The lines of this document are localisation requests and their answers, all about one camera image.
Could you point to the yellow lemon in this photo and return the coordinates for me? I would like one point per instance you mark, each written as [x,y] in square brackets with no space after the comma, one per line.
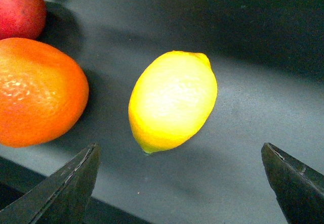
[172,100]

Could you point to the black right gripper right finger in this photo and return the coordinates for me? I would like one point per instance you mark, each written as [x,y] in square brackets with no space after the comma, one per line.
[298,187]

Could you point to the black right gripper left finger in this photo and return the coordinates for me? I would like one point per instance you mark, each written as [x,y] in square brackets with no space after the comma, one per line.
[62,197]

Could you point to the orange behind left finger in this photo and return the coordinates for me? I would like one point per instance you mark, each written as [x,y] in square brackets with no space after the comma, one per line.
[43,92]

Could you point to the red apple front left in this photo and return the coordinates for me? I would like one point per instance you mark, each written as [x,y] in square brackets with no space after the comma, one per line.
[22,18]

